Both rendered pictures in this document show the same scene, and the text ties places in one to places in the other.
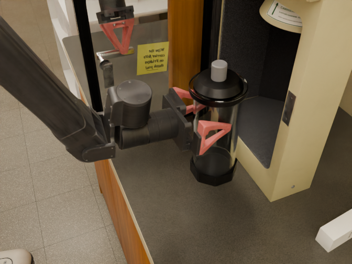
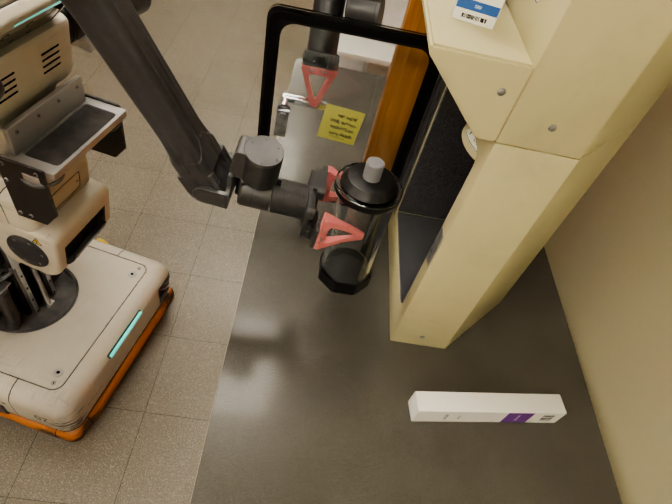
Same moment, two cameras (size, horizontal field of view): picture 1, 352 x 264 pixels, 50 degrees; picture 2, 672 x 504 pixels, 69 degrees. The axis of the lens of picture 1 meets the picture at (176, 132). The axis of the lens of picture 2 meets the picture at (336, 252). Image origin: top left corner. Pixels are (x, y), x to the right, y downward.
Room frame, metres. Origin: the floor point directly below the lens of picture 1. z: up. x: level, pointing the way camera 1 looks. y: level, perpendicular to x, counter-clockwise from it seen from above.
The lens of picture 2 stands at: (-0.01, -0.20, 1.72)
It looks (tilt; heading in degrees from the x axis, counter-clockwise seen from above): 48 degrees down; 14
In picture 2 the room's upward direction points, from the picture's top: 16 degrees clockwise
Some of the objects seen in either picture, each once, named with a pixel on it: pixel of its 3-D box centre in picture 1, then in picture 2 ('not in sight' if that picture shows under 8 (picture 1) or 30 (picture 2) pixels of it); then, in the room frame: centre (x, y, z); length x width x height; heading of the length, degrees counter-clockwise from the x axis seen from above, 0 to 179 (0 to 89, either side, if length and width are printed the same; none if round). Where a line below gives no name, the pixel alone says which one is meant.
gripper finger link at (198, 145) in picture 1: (205, 127); (335, 223); (0.53, -0.05, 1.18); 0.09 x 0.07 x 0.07; 114
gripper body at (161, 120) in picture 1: (163, 124); (294, 199); (0.53, 0.02, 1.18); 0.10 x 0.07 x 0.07; 24
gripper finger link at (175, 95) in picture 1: (189, 108); (337, 196); (0.59, -0.03, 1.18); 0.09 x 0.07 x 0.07; 114
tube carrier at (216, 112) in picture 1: (215, 128); (356, 231); (0.58, -0.08, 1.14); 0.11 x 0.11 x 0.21
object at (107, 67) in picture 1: (107, 75); (281, 122); (0.70, 0.15, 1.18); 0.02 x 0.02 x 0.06; 25
